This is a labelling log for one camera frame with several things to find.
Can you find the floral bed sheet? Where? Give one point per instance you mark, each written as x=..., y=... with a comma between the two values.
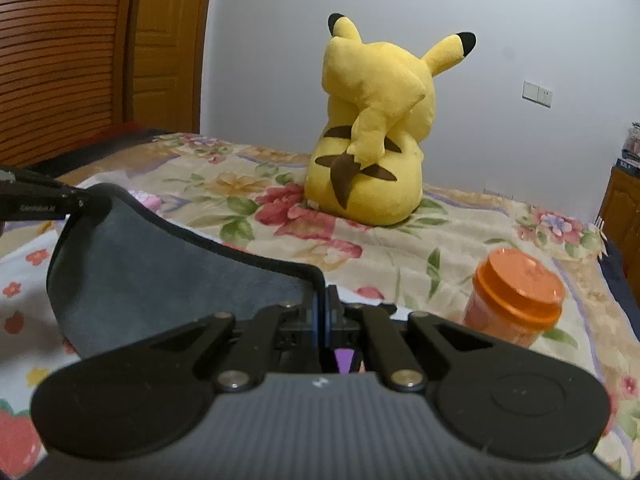
x=440, y=250

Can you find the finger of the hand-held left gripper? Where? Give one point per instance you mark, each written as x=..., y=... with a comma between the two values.
x=75, y=199

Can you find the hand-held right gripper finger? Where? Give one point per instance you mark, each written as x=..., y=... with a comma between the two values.
x=329, y=312
x=317, y=312

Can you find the wooden cabinet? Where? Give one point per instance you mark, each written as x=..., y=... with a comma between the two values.
x=622, y=220

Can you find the stack of books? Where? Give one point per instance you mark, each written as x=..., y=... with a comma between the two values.
x=631, y=152

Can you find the wooden door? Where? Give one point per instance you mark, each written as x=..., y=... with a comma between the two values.
x=167, y=45

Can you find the white wall socket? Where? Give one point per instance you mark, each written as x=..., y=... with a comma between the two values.
x=537, y=93

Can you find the white strawberry print blanket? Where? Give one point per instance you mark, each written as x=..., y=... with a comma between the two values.
x=25, y=280

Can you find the orange lidded jar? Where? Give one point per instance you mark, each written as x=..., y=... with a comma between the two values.
x=515, y=295

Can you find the grey towel with dark border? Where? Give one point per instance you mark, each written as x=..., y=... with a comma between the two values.
x=165, y=270

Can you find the wooden slatted headboard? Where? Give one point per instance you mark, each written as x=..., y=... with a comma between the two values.
x=60, y=55

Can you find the yellow plush toy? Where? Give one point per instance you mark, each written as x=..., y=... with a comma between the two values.
x=372, y=150

